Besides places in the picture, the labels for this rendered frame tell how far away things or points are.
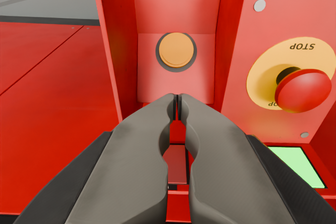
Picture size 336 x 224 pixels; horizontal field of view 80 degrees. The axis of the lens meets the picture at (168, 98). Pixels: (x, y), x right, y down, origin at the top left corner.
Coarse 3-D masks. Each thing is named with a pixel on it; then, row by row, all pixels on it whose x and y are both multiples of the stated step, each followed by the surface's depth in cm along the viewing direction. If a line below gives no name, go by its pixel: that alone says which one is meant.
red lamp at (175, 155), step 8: (168, 152) 21; (176, 152) 21; (184, 152) 21; (168, 160) 20; (176, 160) 20; (184, 160) 20; (168, 168) 20; (176, 168) 20; (184, 168) 20; (168, 176) 19; (176, 176) 19; (184, 176) 19
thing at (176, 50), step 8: (176, 32) 22; (168, 40) 22; (176, 40) 22; (184, 40) 22; (160, 48) 22; (168, 48) 22; (176, 48) 22; (184, 48) 22; (192, 48) 22; (160, 56) 22; (168, 56) 22; (176, 56) 22; (184, 56) 22; (168, 64) 22; (176, 64) 22; (184, 64) 22
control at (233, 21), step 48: (96, 0) 12; (144, 0) 21; (192, 0) 21; (240, 0) 15; (288, 0) 14; (144, 48) 23; (240, 48) 16; (144, 96) 23; (192, 96) 23; (240, 96) 19; (288, 144) 22
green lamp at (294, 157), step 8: (280, 152) 21; (288, 152) 21; (296, 152) 21; (288, 160) 20; (296, 160) 20; (304, 160) 20; (296, 168) 20; (304, 168) 20; (312, 168) 20; (304, 176) 19; (312, 176) 19; (312, 184) 18; (320, 184) 18
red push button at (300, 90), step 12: (288, 72) 17; (300, 72) 15; (312, 72) 14; (324, 72) 15; (288, 84) 15; (300, 84) 15; (312, 84) 15; (324, 84) 15; (276, 96) 16; (288, 96) 15; (300, 96) 15; (312, 96) 15; (324, 96) 15; (288, 108) 16; (300, 108) 16; (312, 108) 16
